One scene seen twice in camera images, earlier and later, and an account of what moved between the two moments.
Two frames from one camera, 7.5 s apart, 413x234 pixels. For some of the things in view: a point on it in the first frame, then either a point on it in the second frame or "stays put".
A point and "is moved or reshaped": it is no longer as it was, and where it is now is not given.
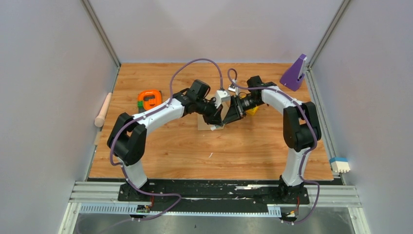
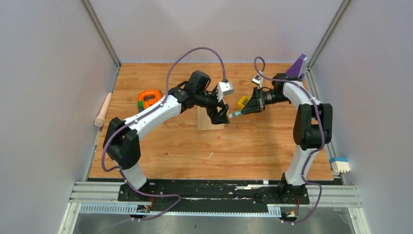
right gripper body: x=243 y=105 to x=262 y=100
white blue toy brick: x=340 y=164 stays put
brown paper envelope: x=202 y=125 stays put
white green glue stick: x=214 y=127 is moved or reshaped
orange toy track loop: x=151 y=102 stays put
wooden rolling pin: x=100 y=120 stays put
